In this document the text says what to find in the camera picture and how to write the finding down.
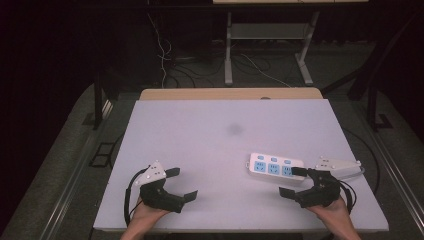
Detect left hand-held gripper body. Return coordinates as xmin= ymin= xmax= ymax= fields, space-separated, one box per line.
xmin=133 ymin=160 xmax=186 ymax=214

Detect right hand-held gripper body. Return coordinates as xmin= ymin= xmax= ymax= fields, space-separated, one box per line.
xmin=294 ymin=155 xmax=363 ymax=209

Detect white power strip blue sockets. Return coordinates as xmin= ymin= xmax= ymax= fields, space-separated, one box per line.
xmin=245 ymin=152 xmax=306 ymax=183

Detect person's left hand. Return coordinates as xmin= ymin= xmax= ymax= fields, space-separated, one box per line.
xmin=129 ymin=198 xmax=170 ymax=232

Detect person's right hand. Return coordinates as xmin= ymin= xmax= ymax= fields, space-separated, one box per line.
xmin=305 ymin=195 xmax=354 ymax=231

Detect white table mat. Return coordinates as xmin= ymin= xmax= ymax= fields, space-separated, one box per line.
xmin=93 ymin=98 xmax=390 ymax=233

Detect wooden table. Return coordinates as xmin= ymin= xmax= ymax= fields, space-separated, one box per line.
xmin=138 ymin=87 xmax=324 ymax=101

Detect black metal stand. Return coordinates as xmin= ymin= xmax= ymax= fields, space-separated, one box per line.
xmin=365 ymin=79 xmax=395 ymax=132
xmin=81 ymin=69 xmax=116 ymax=131

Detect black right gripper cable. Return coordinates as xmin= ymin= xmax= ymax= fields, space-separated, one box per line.
xmin=339 ymin=179 xmax=358 ymax=215

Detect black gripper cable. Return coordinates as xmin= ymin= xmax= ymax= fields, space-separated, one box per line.
xmin=123 ymin=168 xmax=148 ymax=228
xmin=339 ymin=179 xmax=358 ymax=215

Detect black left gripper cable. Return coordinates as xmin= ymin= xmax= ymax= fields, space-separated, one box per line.
xmin=123 ymin=168 xmax=148 ymax=228

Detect white power strip cable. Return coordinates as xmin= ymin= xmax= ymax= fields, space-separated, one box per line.
xmin=333 ymin=165 xmax=366 ymax=182

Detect black floor cable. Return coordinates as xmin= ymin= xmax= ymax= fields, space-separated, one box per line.
xmin=343 ymin=127 xmax=381 ymax=196

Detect black floor bracket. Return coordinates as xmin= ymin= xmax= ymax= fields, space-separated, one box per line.
xmin=88 ymin=141 xmax=117 ymax=169

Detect aluminium floor rail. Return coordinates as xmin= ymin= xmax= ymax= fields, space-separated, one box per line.
xmin=39 ymin=99 xmax=114 ymax=240
xmin=353 ymin=103 xmax=424 ymax=228

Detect white floor cable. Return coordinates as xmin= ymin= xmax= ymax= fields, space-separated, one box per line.
xmin=239 ymin=53 xmax=292 ymax=89

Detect thin white hanging cable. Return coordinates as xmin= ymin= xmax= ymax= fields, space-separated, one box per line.
xmin=146 ymin=12 xmax=173 ymax=90

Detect white metal desk frame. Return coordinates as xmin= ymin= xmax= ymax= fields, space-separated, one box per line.
xmin=212 ymin=0 xmax=370 ymax=87

